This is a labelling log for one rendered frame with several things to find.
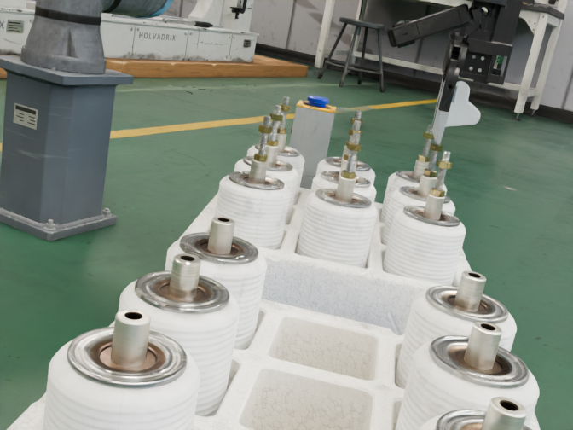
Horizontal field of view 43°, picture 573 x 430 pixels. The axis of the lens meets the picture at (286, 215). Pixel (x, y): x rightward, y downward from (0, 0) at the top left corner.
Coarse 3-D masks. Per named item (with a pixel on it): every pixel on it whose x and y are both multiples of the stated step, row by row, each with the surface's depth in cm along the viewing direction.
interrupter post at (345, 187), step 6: (342, 180) 95; (348, 180) 95; (354, 180) 95; (342, 186) 95; (348, 186) 95; (354, 186) 96; (336, 192) 96; (342, 192) 95; (348, 192) 95; (336, 198) 96; (342, 198) 95; (348, 198) 95
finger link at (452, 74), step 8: (456, 56) 99; (456, 64) 98; (448, 72) 98; (456, 72) 98; (448, 80) 98; (456, 80) 98; (448, 88) 99; (448, 96) 99; (440, 104) 100; (448, 104) 100
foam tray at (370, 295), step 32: (192, 224) 98; (288, 224) 106; (384, 224) 115; (288, 256) 92; (384, 256) 103; (288, 288) 92; (320, 288) 92; (352, 288) 91; (384, 288) 91; (416, 288) 91; (384, 320) 92
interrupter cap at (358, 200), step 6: (318, 192) 96; (324, 192) 97; (330, 192) 98; (324, 198) 94; (330, 198) 94; (354, 198) 98; (360, 198) 97; (366, 198) 98; (336, 204) 93; (342, 204) 93; (348, 204) 93; (354, 204) 94; (360, 204) 95; (366, 204) 94
